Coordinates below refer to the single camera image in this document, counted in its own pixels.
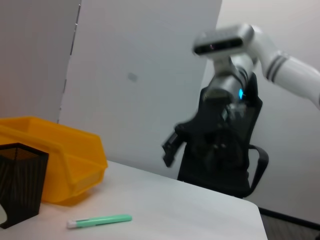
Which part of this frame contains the yellow plastic bin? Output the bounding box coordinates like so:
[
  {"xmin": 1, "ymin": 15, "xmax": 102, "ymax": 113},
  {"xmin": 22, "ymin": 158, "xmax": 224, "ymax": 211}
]
[{"xmin": 0, "ymin": 116, "xmax": 109, "ymax": 207}]

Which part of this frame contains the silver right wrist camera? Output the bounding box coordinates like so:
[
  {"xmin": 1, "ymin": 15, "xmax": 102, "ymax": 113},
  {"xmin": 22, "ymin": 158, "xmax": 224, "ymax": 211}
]
[{"xmin": 192, "ymin": 23, "xmax": 256, "ymax": 61}]

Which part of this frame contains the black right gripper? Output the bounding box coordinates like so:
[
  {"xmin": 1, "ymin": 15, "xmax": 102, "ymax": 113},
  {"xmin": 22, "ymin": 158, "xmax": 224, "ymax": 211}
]
[{"xmin": 161, "ymin": 94, "xmax": 241, "ymax": 168}]

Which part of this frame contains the mint green pen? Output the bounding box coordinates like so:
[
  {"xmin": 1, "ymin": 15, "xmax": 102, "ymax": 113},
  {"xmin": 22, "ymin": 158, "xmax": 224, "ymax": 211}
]
[{"xmin": 66, "ymin": 214, "xmax": 133, "ymax": 230}]

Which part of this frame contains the black mesh pen holder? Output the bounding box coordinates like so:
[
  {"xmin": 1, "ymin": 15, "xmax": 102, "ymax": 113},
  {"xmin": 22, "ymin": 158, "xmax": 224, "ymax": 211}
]
[{"xmin": 0, "ymin": 142, "xmax": 50, "ymax": 230}]

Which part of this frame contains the black office chair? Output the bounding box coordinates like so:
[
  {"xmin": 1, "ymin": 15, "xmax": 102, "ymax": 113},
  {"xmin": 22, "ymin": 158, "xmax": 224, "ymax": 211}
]
[{"xmin": 174, "ymin": 72, "xmax": 270, "ymax": 200}]

